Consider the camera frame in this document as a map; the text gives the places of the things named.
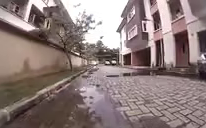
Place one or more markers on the tree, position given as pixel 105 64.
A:
pixel 69 60

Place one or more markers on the building behind wall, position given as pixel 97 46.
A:
pixel 24 13

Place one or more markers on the rain puddle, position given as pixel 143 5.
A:
pixel 94 106

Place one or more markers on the group of trees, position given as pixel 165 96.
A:
pixel 97 50

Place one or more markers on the brown and pink building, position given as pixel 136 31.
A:
pixel 164 33

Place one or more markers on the grey brick paved road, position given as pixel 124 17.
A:
pixel 157 100

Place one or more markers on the beige boundary wall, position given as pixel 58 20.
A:
pixel 24 56

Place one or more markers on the white car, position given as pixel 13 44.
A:
pixel 93 62

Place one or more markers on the grass strip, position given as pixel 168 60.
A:
pixel 14 90

